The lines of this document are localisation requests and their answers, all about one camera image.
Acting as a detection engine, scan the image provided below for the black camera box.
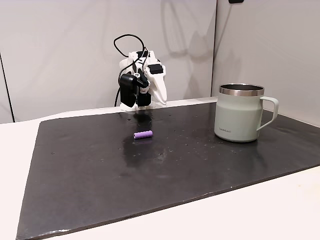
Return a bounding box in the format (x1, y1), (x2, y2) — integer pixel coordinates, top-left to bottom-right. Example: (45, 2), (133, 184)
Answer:
(120, 73), (138, 108)

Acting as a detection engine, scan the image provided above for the pale green steel mug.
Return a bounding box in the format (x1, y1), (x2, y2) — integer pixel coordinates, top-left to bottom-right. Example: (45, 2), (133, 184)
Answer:
(213, 83), (280, 143)

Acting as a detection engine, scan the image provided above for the purple pen grip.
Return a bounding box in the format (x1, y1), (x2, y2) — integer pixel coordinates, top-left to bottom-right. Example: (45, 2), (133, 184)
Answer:
(133, 130), (153, 140)

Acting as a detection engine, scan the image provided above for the black camera cable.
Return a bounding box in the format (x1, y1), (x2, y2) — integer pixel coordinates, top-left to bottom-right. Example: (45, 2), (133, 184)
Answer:
(113, 34), (149, 108)

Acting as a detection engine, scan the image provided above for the black table mat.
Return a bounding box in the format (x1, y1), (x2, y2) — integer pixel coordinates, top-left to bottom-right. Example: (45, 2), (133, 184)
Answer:
(15, 101), (320, 240)

